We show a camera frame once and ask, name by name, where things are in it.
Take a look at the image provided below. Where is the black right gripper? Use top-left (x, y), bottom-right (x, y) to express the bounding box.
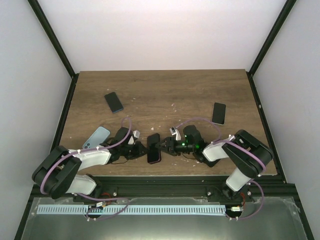
top-left (155, 137), bottom-right (195, 157)

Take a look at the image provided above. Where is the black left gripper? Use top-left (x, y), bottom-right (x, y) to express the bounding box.
top-left (120, 141), bottom-right (150, 161)

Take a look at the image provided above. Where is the magenta phone black screen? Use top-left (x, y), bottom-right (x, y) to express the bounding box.
top-left (147, 133), bottom-right (162, 165)

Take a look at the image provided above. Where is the white phone black screen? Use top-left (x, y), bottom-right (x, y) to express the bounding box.
top-left (211, 102), bottom-right (226, 125)

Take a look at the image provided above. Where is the small black phone case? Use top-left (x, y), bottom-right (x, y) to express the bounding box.
top-left (203, 159), bottom-right (220, 168)

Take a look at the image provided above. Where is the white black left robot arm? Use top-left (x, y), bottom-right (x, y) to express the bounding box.
top-left (31, 127), bottom-right (148, 202)

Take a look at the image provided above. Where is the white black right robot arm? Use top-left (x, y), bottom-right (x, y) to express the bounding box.
top-left (155, 125), bottom-right (274, 202)

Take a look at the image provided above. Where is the light blue phone case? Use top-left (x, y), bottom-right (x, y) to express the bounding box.
top-left (82, 126), bottom-right (110, 149)

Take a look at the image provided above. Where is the blue phone black screen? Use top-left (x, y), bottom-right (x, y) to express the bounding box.
top-left (104, 92), bottom-right (124, 113)

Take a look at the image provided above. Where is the grey metal front plate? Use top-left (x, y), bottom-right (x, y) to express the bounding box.
top-left (21, 197), bottom-right (312, 240)

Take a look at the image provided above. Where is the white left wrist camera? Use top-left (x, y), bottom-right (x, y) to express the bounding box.
top-left (128, 130), bottom-right (140, 145)

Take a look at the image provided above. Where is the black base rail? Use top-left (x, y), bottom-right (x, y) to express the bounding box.
top-left (32, 176), bottom-right (297, 205)

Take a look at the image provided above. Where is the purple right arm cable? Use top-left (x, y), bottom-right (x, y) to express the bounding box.
top-left (174, 117), bottom-right (267, 176)

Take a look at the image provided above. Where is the light blue slotted cable duct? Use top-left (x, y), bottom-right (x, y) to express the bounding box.
top-left (36, 204), bottom-right (226, 216)

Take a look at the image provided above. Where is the black frame post left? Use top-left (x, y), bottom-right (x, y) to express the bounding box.
top-left (26, 0), bottom-right (76, 79)

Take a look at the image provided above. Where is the black frame post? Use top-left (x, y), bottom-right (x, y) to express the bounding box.
top-left (248, 0), bottom-right (298, 76)
top-left (26, 0), bottom-right (76, 79)

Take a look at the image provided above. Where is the black frame post right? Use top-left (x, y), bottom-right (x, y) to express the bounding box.
top-left (248, 0), bottom-right (298, 76)

